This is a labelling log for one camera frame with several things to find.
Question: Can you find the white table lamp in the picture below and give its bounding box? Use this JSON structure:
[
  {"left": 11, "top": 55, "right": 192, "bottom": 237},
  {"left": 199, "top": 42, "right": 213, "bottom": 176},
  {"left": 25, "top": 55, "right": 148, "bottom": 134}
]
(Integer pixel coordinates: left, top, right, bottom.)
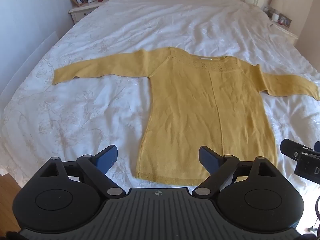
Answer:
[{"left": 269, "top": 0, "right": 284, "bottom": 13}]

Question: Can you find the yellow knit sweater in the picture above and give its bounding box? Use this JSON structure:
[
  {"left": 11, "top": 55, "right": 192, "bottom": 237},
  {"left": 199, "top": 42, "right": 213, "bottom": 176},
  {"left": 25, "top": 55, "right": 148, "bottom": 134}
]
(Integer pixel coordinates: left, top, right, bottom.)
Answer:
[{"left": 52, "top": 46, "right": 319, "bottom": 187}]

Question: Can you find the black cable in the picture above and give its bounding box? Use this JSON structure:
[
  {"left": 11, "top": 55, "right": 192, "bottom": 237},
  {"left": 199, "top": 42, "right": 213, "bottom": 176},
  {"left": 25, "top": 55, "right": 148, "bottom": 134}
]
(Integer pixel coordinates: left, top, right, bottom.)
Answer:
[{"left": 314, "top": 194, "right": 320, "bottom": 222}]

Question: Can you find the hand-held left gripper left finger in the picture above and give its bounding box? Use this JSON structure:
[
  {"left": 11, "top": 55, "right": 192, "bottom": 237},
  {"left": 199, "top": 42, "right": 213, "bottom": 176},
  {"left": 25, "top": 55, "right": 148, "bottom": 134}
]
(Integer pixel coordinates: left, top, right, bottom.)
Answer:
[{"left": 35, "top": 144, "right": 127, "bottom": 198}]

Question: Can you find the dark picture frame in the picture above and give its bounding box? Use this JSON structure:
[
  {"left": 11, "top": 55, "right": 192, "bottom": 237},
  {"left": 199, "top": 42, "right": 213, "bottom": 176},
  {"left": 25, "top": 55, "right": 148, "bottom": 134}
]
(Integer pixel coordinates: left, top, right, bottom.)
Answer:
[{"left": 278, "top": 13, "right": 293, "bottom": 29}]

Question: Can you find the bed with white embroidered bedspread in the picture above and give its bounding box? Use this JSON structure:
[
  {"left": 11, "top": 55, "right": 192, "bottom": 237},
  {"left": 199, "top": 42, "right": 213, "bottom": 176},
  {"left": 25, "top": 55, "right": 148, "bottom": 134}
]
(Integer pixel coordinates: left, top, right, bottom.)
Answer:
[{"left": 0, "top": 0, "right": 320, "bottom": 230}]

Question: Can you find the cream nightstand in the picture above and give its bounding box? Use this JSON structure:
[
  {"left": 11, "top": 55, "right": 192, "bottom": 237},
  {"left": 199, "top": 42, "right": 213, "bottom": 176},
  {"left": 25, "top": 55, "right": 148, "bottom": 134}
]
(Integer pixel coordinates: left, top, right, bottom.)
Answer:
[
  {"left": 262, "top": 5, "right": 299, "bottom": 46},
  {"left": 68, "top": 0, "right": 117, "bottom": 25}
]

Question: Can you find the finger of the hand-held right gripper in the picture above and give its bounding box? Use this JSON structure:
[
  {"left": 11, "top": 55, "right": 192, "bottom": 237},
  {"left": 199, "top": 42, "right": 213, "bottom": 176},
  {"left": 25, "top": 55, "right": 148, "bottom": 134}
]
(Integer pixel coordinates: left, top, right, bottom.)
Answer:
[
  {"left": 280, "top": 138, "right": 315, "bottom": 162},
  {"left": 294, "top": 152, "right": 320, "bottom": 184}
]

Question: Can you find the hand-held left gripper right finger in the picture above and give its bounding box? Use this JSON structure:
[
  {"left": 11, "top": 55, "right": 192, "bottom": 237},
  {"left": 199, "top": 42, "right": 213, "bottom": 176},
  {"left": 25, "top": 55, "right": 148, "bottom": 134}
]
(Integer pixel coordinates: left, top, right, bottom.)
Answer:
[{"left": 191, "top": 145, "right": 283, "bottom": 198}]

